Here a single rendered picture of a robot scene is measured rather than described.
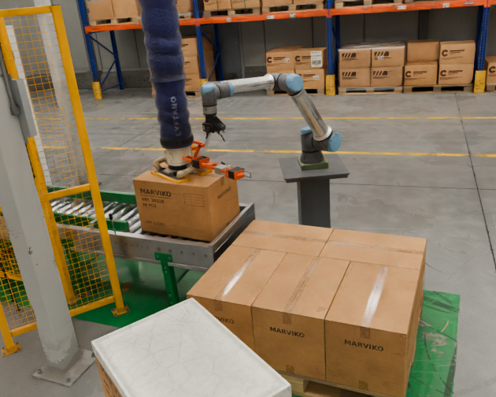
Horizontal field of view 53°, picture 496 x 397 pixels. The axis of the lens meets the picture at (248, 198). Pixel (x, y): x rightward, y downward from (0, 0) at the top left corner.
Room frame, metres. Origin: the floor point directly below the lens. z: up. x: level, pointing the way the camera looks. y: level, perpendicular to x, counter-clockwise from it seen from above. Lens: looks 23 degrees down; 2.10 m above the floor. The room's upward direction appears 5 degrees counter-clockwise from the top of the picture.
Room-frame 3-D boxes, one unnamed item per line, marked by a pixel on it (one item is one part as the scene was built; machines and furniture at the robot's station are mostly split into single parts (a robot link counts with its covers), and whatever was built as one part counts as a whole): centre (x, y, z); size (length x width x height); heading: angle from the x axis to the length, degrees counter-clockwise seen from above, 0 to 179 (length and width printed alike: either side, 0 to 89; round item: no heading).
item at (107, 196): (4.05, 1.39, 0.60); 1.60 x 0.10 x 0.09; 65
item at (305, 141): (3.79, -0.53, 0.98); 0.17 x 0.15 x 0.18; 39
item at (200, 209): (3.31, 0.43, 0.75); 0.60 x 0.40 x 0.40; 63
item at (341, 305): (2.61, -0.36, 0.34); 1.20 x 1.00 x 0.40; 65
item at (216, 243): (3.16, 0.12, 0.58); 0.70 x 0.03 x 0.06; 155
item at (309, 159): (3.79, -0.53, 0.84); 0.19 x 0.19 x 0.10
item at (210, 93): (3.02, 0.18, 1.53); 0.10 x 0.09 x 0.12; 129
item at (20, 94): (2.65, 1.18, 1.62); 0.20 x 0.05 x 0.30; 65
